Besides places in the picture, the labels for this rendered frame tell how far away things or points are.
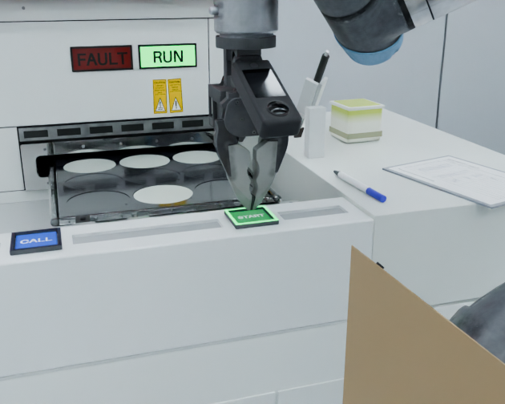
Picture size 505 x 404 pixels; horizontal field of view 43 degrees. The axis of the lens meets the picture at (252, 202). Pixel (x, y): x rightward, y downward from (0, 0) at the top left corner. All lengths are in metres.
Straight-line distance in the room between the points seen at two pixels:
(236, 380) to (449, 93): 2.73
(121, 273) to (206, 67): 0.69
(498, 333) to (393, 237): 0.34
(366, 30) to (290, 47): 2.24
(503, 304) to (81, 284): 0.45
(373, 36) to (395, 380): 0.41
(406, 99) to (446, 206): 2.44
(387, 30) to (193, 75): 0.64
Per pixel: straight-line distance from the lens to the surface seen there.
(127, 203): 1.07
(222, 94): 0.76
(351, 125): 1.17
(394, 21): 0.77
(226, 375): 0.85
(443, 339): 0.47
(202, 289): 0.78
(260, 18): 0.74
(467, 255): 0.93
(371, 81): 3.19
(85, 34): 1.31
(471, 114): 3.54
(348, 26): 0.76
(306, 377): 0.90
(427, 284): 0.91
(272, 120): 0.67
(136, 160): 1.31
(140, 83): 1.33
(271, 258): 0.79
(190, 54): 1.34
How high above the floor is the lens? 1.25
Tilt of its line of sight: 20 degrees down
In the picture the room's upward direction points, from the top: straight up
